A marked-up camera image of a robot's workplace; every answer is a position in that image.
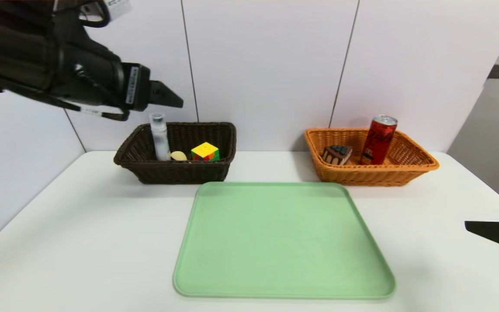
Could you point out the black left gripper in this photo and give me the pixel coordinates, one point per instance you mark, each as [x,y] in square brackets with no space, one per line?
[136,87]

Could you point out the white translucent plastic bottle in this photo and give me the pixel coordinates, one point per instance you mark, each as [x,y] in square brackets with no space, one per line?
[160,141]

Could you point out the colourful puzzle cube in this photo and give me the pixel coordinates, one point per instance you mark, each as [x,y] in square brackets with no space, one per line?
[205,151]

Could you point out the red soda can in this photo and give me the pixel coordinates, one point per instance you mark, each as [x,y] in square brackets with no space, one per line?
[378,141]

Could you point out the chocolate blueberry cake slice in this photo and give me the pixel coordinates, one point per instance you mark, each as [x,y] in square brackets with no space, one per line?
[337,155]

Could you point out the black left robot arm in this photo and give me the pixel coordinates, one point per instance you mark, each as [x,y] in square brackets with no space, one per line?
[37,56]

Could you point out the dark brown wicker basket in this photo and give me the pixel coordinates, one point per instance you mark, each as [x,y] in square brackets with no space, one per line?
[176,173]

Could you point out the orange wicker basket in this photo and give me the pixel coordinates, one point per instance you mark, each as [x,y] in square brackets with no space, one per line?
[383,175]

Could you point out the light green plastic tray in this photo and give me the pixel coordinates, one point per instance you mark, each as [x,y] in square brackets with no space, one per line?
[275,242]

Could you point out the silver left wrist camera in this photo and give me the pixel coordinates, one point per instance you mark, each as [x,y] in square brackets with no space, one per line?
[118,6]

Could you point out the black wall bracket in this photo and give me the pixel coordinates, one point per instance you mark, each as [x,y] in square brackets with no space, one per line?
[496,72]

